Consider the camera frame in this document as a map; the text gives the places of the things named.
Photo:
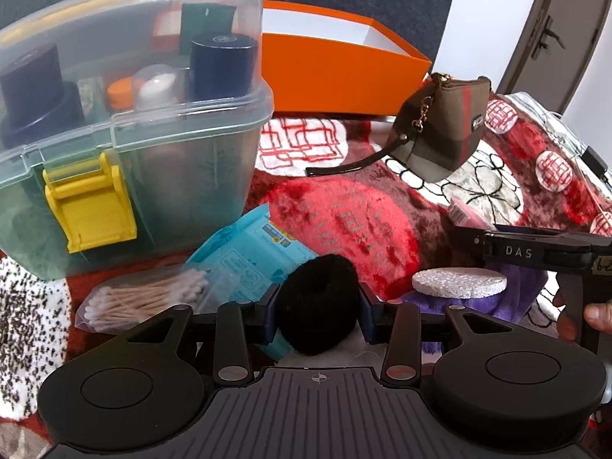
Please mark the navy cap bottle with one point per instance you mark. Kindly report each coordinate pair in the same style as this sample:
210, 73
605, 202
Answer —
222, 67

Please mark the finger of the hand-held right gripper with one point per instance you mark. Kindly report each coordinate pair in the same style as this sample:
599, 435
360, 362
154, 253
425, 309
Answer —
471, 239

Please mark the door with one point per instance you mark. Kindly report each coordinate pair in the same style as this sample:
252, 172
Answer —
540, 19

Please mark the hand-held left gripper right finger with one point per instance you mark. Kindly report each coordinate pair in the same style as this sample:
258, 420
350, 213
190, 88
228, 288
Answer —
367, 318

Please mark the red white packet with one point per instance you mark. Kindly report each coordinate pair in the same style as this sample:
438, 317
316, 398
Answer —
167, 28

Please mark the small black adapter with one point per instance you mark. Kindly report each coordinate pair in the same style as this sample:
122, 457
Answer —
594, 160

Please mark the olive pouch red stripe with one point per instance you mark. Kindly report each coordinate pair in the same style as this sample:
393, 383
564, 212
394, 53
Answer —
440, 124

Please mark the purple cloth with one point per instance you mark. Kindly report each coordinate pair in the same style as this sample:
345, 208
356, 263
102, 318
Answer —
526, 287

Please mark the person's right hand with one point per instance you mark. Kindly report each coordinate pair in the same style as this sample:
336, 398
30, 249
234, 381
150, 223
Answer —
600, 316

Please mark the clear storage box yellow latch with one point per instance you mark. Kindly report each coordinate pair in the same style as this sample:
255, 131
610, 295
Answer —
181, 162

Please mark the blue wet wipes packet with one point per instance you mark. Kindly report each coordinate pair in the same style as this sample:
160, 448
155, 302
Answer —
244, 248

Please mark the black cap bottle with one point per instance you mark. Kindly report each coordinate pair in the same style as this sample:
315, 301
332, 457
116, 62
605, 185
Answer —
40, 100

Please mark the cotton swabs bag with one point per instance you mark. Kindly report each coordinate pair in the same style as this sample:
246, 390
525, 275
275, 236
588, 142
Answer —
138, 296

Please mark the white cap bottle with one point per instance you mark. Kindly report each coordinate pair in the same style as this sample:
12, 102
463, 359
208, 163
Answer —
160, 88

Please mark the pink tissue packet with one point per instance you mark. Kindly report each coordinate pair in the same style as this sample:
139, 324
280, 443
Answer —
466, 213

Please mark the white textured towel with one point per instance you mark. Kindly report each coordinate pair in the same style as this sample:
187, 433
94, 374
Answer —
366, 356

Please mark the orange cap bottle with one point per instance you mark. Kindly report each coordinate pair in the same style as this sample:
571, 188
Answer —
119, 93

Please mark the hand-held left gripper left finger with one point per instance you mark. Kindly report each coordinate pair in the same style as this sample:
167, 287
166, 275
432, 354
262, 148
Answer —
271, 313

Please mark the white round foam pad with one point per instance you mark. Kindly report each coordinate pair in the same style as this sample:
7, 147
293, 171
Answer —
459, 283

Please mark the red floral printed blanket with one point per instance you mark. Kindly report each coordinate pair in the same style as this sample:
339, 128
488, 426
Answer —
363, 210

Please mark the green box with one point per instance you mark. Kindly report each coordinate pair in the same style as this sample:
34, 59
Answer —
208, 21

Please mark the orange cardboard box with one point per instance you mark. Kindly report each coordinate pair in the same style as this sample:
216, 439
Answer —
334, 71

